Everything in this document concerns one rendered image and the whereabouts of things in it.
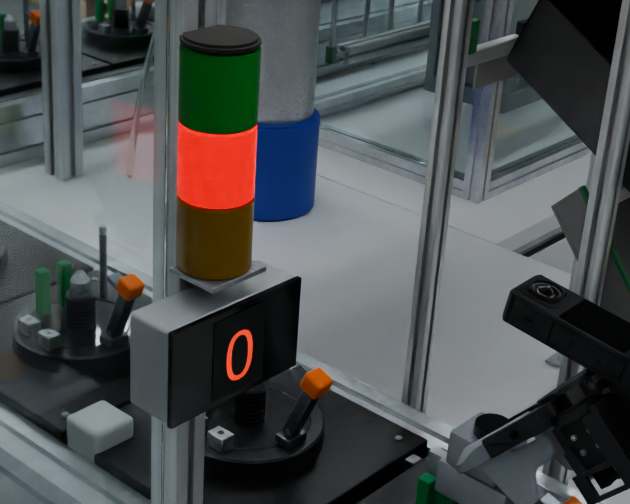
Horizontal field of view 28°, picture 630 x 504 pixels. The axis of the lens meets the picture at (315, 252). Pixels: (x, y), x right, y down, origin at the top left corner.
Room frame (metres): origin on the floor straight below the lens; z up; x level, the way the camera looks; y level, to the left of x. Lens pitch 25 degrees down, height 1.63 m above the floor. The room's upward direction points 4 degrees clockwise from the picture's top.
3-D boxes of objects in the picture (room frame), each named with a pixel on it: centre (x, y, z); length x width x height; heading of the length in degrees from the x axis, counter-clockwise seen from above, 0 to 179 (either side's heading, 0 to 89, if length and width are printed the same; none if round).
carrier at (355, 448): (0.98, 0.05, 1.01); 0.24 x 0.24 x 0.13; 50
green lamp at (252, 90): (0.75, 0.07, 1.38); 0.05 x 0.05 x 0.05
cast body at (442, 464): (0.82, -0.14, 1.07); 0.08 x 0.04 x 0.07; 51
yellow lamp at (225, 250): (0.75, 0.07, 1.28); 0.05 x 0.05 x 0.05
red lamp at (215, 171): (0.75, 0.07, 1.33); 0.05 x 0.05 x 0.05
